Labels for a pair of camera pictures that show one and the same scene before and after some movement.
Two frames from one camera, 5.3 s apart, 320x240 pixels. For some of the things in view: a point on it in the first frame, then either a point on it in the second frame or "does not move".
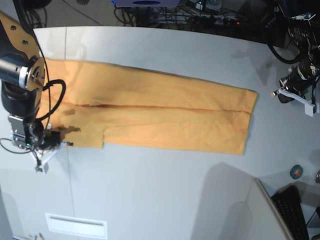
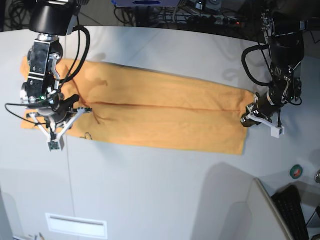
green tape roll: [296, 171] does not move
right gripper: [299, 79] -> [263, 108]
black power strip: [213, 21] does not move
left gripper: [39, 139] -> [53, 107]
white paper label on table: [77, 226] does not move
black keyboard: [288, 201] does not move
